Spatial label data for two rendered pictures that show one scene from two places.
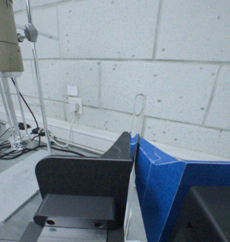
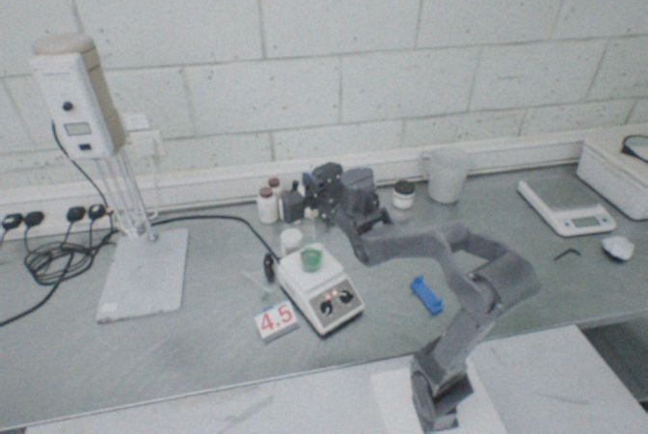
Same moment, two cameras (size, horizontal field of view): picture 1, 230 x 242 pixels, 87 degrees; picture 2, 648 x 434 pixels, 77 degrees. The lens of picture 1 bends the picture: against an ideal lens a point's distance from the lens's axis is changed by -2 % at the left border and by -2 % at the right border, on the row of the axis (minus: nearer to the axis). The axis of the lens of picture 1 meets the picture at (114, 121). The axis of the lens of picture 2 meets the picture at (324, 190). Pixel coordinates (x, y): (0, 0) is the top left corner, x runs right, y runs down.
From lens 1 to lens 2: 0.76 m
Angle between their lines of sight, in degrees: 32
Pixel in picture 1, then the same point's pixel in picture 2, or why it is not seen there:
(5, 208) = (168, 299)
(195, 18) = (303, 10)
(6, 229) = (190, 308)
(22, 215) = (193, 294)
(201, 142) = (343, 143)
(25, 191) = (170, 280)
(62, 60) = not seen: hidden behind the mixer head
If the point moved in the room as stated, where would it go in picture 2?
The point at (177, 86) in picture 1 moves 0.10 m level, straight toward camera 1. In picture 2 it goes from (302, 86) to (305, 100)
